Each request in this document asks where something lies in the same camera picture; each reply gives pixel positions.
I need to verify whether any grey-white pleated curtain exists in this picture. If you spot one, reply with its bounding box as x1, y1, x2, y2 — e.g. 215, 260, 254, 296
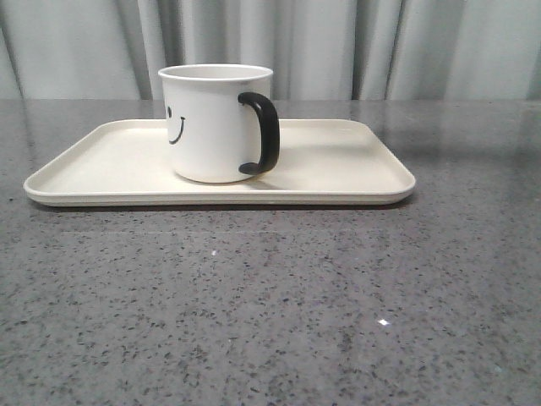
1, 1, 540, 101

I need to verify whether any white smiley mug black handle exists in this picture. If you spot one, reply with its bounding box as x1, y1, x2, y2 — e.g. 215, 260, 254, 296
158, 63, 281, 184

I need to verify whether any cream rectangular plastic tray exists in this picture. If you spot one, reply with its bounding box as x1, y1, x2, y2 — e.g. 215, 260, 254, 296
24, 119, 416, 207

